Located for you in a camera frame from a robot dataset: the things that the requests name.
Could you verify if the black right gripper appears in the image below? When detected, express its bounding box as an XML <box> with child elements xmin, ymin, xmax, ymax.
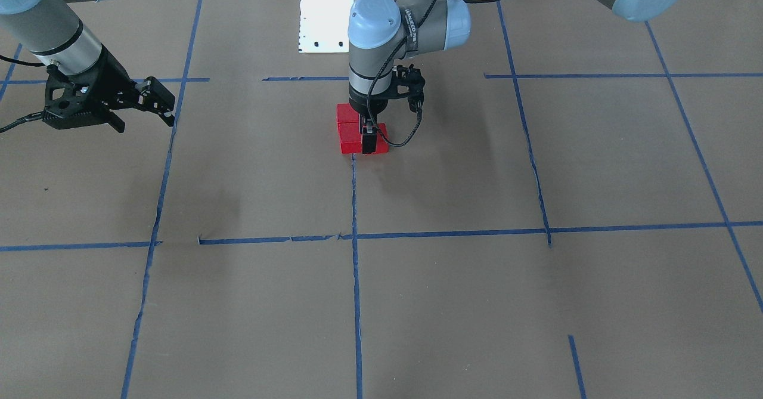
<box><xmin>41</xmin><ymin>48</ymin><xmax>175</xmax><ymax>134</ymax></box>

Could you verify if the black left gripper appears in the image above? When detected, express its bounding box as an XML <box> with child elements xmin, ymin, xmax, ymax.
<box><xmin>349</xmin><ymin>86</ymin><xmax>393</xmax><ymax>154</ymax></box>

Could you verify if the red block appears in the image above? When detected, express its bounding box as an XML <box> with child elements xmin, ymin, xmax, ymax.
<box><xmin>371</xmin><ymin>123</ymin><xmax>389</xmax><ymax>154</ymax></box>
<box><xmin>337</xmin><ymin>122</ymin><xmax>363</xmax><ymax>154</ymax></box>

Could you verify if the red block carried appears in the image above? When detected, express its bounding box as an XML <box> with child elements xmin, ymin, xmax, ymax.
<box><xmin>336</xmin><ymin>103</ymin><xmax>360</xmax><ymax>125</ymax></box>

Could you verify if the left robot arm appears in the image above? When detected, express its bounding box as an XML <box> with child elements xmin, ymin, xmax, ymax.
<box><xmin>337</xmin><ymin>0</ymin><xmax>678</xmax><ymax>154</ymax></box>

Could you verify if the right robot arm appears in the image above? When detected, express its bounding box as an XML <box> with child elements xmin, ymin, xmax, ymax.
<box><xmin>1</xmin><ymin>0</ymin><xmax>175</xmax><ymax>133</ymax></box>

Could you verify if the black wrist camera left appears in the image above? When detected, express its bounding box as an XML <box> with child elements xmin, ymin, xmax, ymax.
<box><xmin>393</xmin><ymin>64</ymin><xmax>426</xmax><ymax>113</ymax></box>

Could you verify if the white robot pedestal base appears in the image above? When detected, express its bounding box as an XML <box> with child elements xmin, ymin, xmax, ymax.
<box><xmin>297</xmin><ymin>0</ymin><xmax>354</xmax><ymax>54</ymax></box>

